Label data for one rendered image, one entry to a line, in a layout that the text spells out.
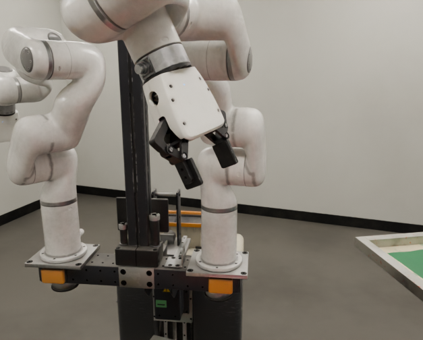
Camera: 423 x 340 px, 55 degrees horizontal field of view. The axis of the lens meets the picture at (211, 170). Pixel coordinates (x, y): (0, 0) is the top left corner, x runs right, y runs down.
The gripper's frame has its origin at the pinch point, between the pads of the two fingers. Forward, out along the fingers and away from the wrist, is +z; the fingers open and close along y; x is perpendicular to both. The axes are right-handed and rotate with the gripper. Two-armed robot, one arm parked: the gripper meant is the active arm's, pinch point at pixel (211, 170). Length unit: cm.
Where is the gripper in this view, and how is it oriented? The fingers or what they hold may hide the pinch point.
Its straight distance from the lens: 59.7
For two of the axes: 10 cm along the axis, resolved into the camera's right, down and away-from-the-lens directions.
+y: 5.7, -3.3, 7.6
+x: -7.1, 2.7, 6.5
